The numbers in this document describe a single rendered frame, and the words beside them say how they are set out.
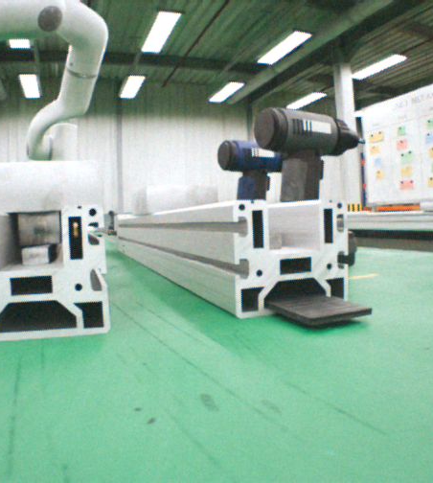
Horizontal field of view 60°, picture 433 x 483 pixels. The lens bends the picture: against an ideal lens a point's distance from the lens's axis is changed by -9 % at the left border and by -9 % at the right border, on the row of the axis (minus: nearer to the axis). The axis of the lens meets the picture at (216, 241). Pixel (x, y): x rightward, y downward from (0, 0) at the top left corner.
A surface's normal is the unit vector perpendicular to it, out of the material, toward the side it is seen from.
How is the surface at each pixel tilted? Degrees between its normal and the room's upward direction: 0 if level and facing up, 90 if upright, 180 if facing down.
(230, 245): 90
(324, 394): 0
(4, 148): 90
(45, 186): 90
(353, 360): 0
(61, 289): 90
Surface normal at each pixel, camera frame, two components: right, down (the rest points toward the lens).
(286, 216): -0.94, 0.05
